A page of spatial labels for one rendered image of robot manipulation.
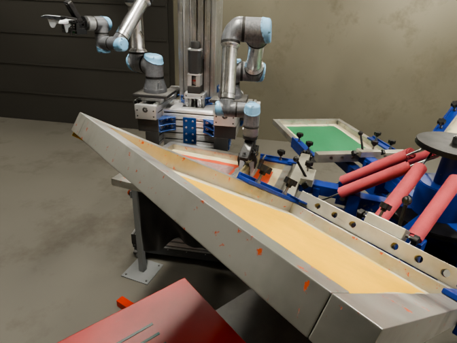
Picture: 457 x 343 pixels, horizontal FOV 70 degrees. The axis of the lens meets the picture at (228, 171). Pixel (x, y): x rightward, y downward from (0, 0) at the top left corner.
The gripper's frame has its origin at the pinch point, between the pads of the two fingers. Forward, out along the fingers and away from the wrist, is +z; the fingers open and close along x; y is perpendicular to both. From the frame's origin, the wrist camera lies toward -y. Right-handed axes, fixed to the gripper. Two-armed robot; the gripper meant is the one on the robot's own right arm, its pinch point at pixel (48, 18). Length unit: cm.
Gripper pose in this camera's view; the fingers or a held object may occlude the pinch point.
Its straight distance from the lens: 198.6
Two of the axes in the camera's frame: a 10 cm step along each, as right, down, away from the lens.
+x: -8.2, -3.9, 4.2
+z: -5.6, 3.4, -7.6
